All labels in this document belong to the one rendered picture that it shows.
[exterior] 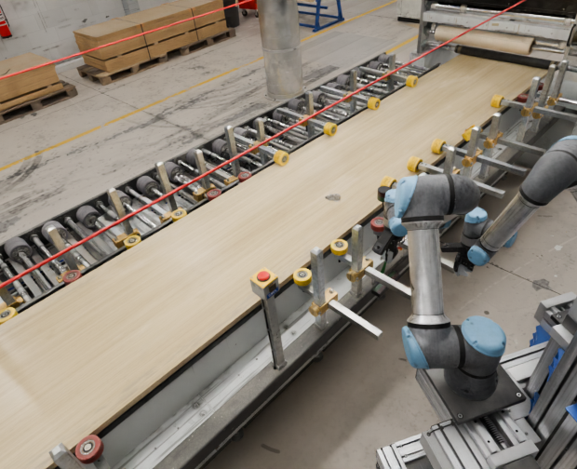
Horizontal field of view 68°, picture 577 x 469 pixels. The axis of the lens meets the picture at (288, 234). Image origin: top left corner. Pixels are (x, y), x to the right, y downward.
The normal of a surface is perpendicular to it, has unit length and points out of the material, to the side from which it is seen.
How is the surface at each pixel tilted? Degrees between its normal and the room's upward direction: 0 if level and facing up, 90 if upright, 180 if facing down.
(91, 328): 0
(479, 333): 8
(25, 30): 90
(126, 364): 0
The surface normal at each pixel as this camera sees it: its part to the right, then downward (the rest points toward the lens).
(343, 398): -0.09, -0.76
